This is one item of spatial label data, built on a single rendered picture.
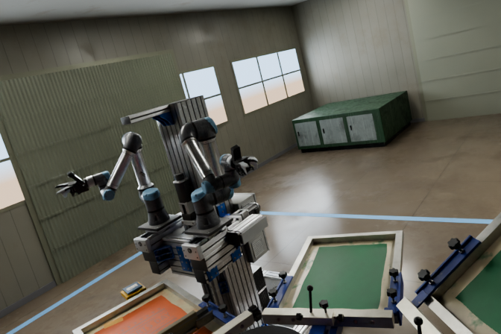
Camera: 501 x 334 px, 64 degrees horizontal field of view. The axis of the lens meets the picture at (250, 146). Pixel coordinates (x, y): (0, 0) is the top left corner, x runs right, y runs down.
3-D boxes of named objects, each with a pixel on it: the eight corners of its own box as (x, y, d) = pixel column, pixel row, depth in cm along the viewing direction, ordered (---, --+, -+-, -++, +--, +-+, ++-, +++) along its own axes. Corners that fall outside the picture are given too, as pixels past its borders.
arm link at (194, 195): (192, 211, 251) (186, 191, 249) (211, 203, 257) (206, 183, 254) (198, 215, 240) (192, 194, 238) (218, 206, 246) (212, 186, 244)
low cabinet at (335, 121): (413, 123, 928) (407, 90, 913) (386, 147, 791) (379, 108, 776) (333, 132, 1059) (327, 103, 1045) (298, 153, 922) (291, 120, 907)
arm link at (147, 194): (148, 212, 272) (142, 194, 270) (145, 209, 284) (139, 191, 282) (165, 206, 277) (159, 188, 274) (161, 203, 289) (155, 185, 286)
